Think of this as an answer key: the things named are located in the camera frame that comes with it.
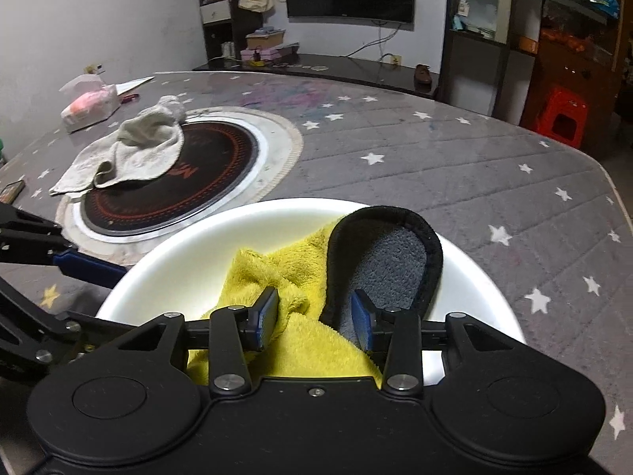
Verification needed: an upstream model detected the black round induction cooktop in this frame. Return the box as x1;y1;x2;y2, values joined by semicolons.
80;121;260;237

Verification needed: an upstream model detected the stack of boxes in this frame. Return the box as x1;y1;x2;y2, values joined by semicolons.
240;27;299;62

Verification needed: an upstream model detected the red plastic stool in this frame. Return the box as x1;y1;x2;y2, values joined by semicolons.
534;85;589;149

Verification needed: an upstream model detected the grey-white rag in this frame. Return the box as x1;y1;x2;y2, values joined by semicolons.
49;95;186;195

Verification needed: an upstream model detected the dark wooden display cabinet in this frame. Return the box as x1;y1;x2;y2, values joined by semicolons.
520;0;632;157

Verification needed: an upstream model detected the tissue pack in plastic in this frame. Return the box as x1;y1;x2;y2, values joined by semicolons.
59;74;120;133

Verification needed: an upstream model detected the white ceramic bowl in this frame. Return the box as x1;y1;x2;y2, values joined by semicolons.
94;197;527;387

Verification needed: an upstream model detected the black TV cabinet shelf unit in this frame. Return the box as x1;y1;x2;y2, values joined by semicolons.
194;0;516;110

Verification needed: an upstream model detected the yellow microfiber cloth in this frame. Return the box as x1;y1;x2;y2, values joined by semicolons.
218;206;443;383

